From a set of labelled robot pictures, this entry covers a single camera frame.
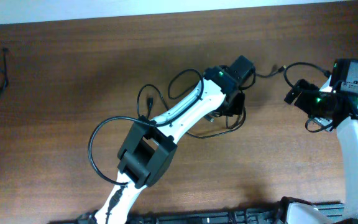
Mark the black usb cable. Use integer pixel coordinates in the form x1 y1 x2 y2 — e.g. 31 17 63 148
135 83 247 139

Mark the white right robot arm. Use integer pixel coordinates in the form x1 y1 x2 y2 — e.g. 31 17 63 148
285 58 358 223

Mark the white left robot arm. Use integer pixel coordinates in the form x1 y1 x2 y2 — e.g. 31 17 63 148
85 55 256 223

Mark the black left arm wire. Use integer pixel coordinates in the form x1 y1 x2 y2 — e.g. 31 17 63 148
87 68 205 224

